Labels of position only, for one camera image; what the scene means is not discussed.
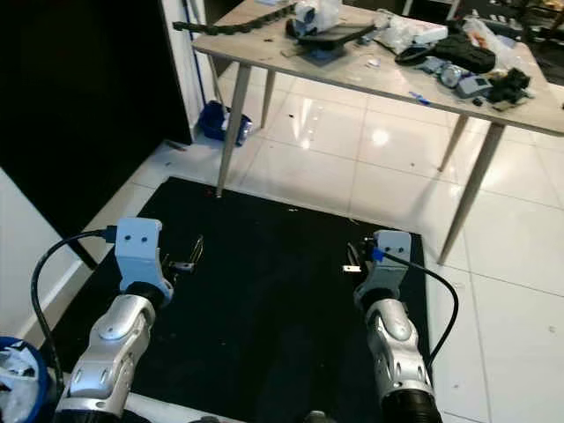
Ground blue rimmed rubbish bin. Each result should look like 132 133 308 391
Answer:
0 337 56 423

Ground black floor mat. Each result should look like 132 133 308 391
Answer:
44 176 443 423

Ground blue plastic basket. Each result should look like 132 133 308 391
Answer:
198 100 235 147

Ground grey table with slanted legs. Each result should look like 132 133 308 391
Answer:
191 0 564 265

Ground black partition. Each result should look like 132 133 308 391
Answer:
0 0 193 239

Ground grey electronic device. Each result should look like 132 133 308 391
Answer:
436 63 493 100

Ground black flat stand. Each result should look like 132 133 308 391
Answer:
286 19 375 54

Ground black electronic device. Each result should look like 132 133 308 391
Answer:
486 69 534 108

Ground white plastic bag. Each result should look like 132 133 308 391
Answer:
372 9 449 56

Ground black padded bag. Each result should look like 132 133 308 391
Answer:
416 33 498 75

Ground clear plastic bag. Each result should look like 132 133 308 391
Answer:
293 0 345 38

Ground clear bag with orange contents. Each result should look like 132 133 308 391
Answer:
463 18 530 73

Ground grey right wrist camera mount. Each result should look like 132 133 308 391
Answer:
356 230 413 306

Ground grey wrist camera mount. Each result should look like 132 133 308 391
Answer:
356 230 413 306
114 218 174 297

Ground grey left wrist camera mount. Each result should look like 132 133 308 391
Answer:
114 218 174 297

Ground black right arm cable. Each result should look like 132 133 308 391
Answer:
372 250 460 364

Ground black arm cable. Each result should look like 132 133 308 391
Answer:
30 228 117 397
372 250 460 364

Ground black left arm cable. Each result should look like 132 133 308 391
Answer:
30 228 117 397

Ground white door frame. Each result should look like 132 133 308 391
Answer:
159 0 217 146

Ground black cable drag chain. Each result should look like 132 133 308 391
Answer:
173 7 296 38

